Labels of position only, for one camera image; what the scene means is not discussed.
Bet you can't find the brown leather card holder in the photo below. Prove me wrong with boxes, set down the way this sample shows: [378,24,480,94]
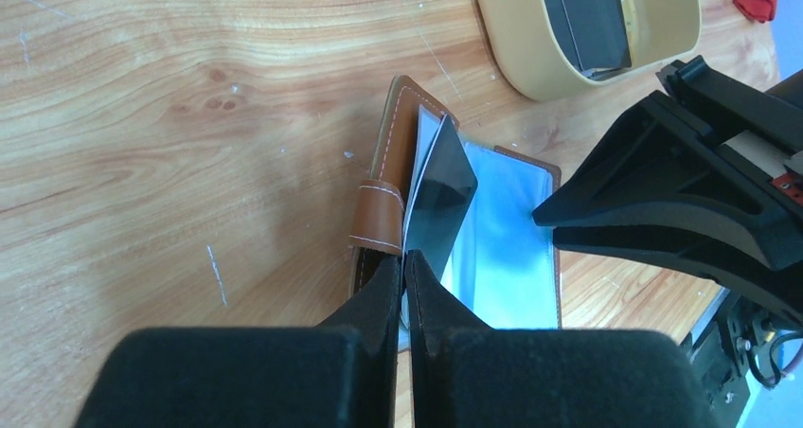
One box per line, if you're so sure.
[348,75,562,330]

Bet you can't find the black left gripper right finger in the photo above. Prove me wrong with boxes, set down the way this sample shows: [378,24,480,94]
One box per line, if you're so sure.
[404,250,716,427]

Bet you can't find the beige oval tray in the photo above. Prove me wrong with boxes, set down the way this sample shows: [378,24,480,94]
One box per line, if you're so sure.
[477,0,702,101]

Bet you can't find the black card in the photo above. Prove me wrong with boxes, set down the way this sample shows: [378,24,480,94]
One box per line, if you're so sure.
[544,0,632,79]
[403,112,478,278]

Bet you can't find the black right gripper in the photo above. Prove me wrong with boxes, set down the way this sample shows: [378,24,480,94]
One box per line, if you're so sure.
[533,56,802,325]

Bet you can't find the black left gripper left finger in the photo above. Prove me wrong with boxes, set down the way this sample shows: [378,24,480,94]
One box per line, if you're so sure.
[76,257,402,427]

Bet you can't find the gold card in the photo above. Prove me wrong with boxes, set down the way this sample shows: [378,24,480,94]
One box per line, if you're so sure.
[620,0,637,53]

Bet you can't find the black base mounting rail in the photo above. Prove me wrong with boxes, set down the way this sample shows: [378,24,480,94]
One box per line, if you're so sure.
[680,289,802,427]

